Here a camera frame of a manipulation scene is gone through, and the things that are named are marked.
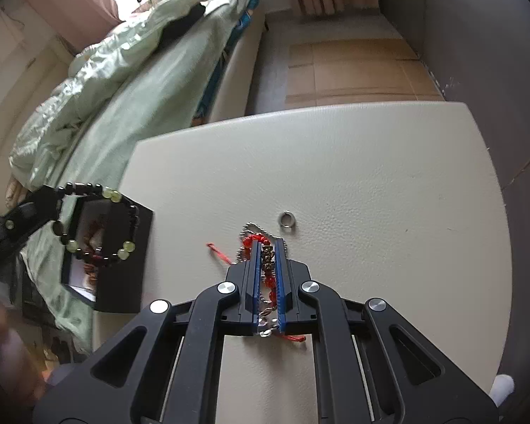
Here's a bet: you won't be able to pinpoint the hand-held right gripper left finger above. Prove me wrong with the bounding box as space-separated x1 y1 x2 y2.
32 238 262 424

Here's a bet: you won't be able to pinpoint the white leather side table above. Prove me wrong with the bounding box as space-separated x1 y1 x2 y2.
92 101 513 424

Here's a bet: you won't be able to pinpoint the beige headboard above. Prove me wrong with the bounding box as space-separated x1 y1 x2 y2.
0 6 77 213

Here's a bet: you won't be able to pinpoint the silver chain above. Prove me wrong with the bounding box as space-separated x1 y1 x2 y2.
236 222 280 338

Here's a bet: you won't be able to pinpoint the black cloth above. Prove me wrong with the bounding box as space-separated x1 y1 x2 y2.
163 4 207 44

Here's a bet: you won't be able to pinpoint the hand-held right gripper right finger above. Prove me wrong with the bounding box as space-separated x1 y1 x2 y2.
276 238 500 424

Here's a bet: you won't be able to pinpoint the black and green bead bracelet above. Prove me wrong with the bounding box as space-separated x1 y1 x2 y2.
52 181 140 266

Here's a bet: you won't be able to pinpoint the light green duvet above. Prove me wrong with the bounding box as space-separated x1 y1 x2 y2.
9 0 253 192

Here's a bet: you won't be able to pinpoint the pink pillow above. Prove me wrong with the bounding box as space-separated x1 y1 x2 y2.
4 176 29 213

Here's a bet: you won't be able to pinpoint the black jewelry box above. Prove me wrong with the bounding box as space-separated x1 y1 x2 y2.
59 195 154 314

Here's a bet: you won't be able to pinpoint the dark slippers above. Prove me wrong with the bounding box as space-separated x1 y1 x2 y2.
43 335 79 364

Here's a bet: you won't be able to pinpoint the flat cardboard sheet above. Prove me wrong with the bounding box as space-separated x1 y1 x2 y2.
286 37 445 107

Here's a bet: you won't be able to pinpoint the white sock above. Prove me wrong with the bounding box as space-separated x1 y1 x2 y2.
490 373 516 407

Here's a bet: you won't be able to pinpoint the red string bracelet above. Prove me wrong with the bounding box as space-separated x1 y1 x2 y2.
207 234 307 344

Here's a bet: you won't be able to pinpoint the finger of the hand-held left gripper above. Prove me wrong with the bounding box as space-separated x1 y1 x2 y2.
0 187 63 250

